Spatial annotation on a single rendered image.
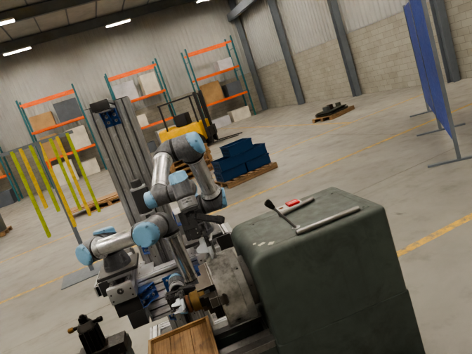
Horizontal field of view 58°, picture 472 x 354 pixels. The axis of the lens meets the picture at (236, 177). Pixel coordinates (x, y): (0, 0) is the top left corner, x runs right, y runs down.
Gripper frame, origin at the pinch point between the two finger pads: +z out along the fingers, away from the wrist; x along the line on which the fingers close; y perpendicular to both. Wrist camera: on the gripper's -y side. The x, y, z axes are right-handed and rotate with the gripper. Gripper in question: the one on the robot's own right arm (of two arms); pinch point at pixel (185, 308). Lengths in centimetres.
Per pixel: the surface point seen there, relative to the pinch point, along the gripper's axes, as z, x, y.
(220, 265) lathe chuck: 4.6, 13.7, -20.0
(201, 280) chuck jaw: -6.1, 6.4, -10.5
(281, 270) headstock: 18.8, 8.5, -40.9
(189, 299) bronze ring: -0.9, 2.6, -3.1
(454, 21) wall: -919, 55, -896
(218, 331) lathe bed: -10.1, -21.5, -9.0
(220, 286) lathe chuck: 10.4, 7.9, -16.7
